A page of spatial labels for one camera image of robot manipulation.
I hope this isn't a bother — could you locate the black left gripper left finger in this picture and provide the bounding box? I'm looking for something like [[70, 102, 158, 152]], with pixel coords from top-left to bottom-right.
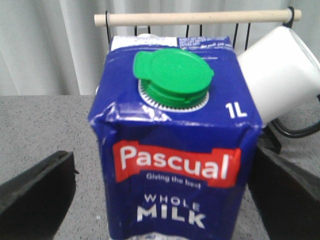
[[0, 150, 75, 240]]

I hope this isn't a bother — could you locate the blue white milk carton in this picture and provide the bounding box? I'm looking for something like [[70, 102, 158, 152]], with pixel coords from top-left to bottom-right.
[[88, 36, 263, 240]]

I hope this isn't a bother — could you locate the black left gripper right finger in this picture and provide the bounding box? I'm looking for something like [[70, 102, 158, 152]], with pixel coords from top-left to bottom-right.
[[248, 146, 320, 240]]

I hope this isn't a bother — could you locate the black wire mug rack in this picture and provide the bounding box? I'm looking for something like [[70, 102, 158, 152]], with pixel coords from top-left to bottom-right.
[[93, 6, 303, 156]]

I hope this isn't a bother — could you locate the white enamel mug black handle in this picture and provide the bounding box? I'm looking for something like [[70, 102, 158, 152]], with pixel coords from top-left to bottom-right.
[[237, 26, 320, 138]]

